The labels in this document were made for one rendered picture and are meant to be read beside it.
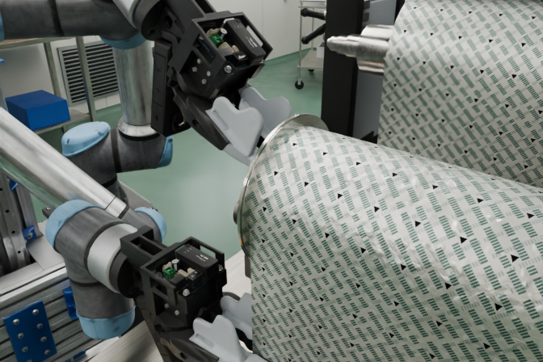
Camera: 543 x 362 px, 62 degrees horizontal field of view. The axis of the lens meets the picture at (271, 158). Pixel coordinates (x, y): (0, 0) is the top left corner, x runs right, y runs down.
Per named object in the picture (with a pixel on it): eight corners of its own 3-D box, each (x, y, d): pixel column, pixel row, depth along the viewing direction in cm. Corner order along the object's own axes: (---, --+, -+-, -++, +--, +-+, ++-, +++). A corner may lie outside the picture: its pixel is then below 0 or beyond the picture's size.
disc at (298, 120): (325, 224, 51) (334, 97, 45) (329, 225, 51) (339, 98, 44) (237, 293, 40) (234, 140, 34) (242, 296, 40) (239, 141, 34)
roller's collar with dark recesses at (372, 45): (376, 67, 63) (380, 20, 61) (417, 74, 60) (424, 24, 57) (354, 77, 59) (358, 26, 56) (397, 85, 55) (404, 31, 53)
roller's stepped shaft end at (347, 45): (334, 52, 65) (335, 29, 63) (372, 58, 61) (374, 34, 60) (322, 56, 63) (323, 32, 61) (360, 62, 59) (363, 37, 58)
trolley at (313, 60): (307, 70, 578) (310, -15, 534) (353, 73, 565) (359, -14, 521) (293, 90, 498) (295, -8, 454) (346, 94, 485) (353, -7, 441)
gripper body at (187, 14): (227, 68, 40) (149, -30, 42) (190, 124, 46) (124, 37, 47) (279, 53, 45) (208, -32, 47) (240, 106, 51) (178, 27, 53)
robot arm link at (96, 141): (70, 169, 121) (60, 121, 115) (123, 162, 124) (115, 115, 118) (65, 190, 110) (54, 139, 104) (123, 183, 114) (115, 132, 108)
